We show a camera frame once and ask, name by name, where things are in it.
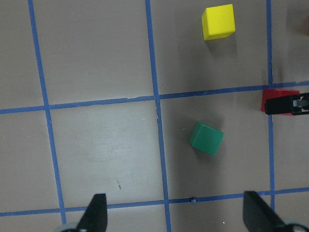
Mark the red block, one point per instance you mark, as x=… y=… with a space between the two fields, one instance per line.
x=275 y=94

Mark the green block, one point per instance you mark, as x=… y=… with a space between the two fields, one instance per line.
x=206 y=138

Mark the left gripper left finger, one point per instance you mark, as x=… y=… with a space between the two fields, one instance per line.
x=95 y=218

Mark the yellow block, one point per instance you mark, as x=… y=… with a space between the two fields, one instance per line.
x=218 y=22

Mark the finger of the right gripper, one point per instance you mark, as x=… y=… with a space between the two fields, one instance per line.
x=295 y=105

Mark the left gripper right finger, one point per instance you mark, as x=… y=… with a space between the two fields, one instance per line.
x=259 y=217

